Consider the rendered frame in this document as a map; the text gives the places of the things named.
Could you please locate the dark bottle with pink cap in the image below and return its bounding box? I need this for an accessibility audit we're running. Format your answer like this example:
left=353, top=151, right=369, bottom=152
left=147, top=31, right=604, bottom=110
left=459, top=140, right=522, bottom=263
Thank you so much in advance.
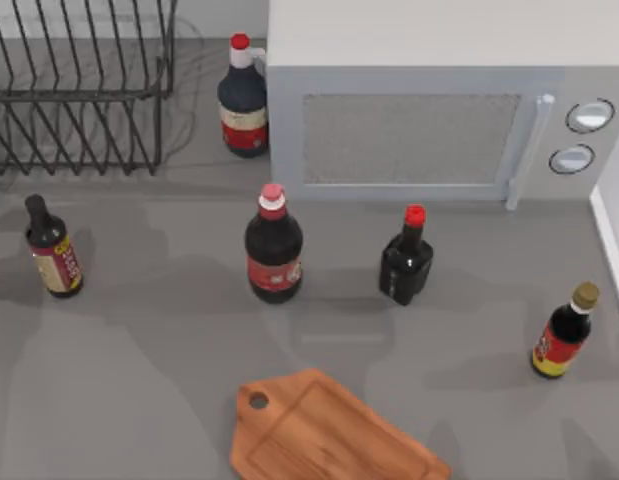
left=244, top=183, right=305, bottom=305

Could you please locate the square black bottle red cap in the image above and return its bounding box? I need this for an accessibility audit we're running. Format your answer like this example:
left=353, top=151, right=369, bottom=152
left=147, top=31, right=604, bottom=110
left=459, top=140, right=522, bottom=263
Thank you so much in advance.
left=378, top=203, right=436, bottom=307

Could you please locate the wooden cutting board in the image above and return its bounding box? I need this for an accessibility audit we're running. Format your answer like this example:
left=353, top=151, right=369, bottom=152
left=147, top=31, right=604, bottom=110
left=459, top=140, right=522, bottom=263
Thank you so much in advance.
left=229, top=368, right=453, bottom=480

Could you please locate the pale grey microwave oven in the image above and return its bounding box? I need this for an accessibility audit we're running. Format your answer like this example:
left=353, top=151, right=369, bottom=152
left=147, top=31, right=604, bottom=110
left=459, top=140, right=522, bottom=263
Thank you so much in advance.
left=265, top=0, right=619, bottom=211

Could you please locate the dark bottle with black cap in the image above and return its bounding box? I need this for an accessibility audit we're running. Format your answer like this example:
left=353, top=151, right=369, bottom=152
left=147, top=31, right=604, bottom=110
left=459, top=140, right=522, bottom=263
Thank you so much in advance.
left=24, top=194, right=85, bottom=300

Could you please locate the dark bottle with gold cap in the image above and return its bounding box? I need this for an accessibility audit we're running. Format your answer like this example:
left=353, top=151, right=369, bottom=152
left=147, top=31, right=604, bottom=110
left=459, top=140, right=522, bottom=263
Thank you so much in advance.
left=531, top=281, right=601, bottom=380

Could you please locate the small microwave knob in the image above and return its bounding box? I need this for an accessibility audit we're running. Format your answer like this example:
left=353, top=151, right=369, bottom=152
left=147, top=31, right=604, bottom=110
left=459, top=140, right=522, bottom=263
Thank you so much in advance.
left=548, top=143, right=596, bottom=175

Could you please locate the white cabinet edge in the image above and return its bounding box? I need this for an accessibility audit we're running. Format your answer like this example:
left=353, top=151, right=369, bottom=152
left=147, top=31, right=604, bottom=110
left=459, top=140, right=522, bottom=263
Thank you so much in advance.
left=589, top=183, right=619, bottom=326

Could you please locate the large microwave knob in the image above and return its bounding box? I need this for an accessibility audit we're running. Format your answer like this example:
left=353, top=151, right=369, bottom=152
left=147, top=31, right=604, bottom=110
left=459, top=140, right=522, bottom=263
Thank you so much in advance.
left=565, top=98, right=616, bottom=134

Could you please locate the dark bottle with side handle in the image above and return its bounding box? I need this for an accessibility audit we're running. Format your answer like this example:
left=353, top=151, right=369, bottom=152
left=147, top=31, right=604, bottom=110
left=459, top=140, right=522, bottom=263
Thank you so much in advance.
left=216, top=32, right=270, bottom=159

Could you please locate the microwave door handle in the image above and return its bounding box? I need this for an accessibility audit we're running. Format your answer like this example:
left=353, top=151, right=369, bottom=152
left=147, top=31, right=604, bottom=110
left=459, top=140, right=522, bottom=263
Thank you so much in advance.
left=504, top=93, right=556, bottom=211

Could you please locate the dark wire dish rack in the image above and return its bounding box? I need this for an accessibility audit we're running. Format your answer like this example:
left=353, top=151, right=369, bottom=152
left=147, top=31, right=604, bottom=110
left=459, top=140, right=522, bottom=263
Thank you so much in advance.
left=0, top=0, right=179, bottom=177

